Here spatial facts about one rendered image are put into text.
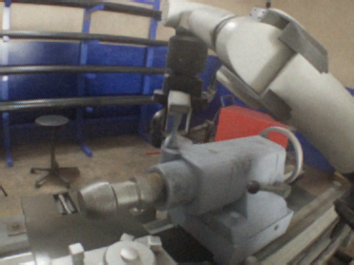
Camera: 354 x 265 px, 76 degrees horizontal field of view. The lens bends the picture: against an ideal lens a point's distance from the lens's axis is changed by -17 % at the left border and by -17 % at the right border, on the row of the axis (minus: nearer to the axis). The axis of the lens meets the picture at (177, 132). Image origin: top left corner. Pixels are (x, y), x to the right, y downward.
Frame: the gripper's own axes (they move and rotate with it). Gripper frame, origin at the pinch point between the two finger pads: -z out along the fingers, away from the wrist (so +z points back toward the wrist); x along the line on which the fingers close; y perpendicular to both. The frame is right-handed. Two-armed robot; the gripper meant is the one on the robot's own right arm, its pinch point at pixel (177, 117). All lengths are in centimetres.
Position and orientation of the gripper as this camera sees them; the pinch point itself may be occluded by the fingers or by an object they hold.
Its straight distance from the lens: 61.5
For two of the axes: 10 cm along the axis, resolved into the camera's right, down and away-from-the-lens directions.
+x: 9.9, 1.0, 1.3
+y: -0.9, -3.3, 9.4
